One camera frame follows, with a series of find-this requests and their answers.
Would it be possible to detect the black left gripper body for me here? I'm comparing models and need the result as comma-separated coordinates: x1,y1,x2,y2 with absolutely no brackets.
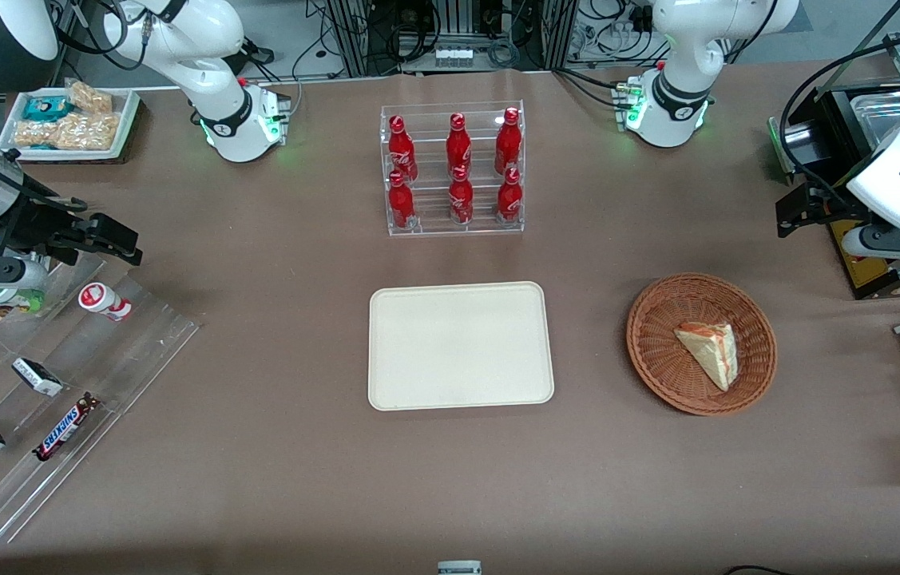
813,180,872,232

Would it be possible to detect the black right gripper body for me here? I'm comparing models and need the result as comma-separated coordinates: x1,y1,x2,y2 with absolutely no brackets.
0,200,61,268

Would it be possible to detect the triangle sandwich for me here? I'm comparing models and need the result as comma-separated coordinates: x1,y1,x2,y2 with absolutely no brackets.
674,322,739,392

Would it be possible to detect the white snack tray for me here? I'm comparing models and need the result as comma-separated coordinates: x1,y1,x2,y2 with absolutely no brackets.
0,86,141,163

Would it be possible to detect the round brown wicker basket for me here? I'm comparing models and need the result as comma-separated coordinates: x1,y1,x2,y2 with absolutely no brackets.
626,273,778,417

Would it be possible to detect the cream plastic tray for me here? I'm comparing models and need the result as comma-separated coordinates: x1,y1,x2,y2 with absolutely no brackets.
368,281,556,412

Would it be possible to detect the small white red yogurt bottle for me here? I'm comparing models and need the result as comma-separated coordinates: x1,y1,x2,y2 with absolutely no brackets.
78,282,133,322

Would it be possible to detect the black food warmer cabinet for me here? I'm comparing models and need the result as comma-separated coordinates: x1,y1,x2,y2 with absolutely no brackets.
769,36,900,300

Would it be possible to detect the clear rice cracker packet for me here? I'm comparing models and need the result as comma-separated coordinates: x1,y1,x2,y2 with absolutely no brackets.
69,80,113,114
54,112,121,152
14,120,59,149

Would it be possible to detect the clear acrylic step display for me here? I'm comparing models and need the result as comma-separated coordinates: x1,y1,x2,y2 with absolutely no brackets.
0,256,201,544

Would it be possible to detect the teal snack packet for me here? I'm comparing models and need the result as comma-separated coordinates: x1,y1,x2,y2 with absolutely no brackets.
22,96,71,122

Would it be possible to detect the brown Snickers bar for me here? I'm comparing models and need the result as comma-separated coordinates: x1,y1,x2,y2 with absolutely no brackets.
33,393,101,462

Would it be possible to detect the red cola bottle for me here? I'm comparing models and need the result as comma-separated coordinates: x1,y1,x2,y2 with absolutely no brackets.
497,167,523,224
387,115,418,183
494,107,523,175
449,165,475,226
446,113,473,178
387,170,417,231

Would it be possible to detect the clear acrylic bottle rack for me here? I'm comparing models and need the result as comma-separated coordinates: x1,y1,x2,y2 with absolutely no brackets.
380,101,526,236

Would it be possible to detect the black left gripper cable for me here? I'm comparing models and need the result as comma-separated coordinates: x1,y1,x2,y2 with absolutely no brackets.
779,36,900,196

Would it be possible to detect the aluminium frame rack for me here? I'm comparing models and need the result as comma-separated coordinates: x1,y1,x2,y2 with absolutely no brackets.
306,0,602,78

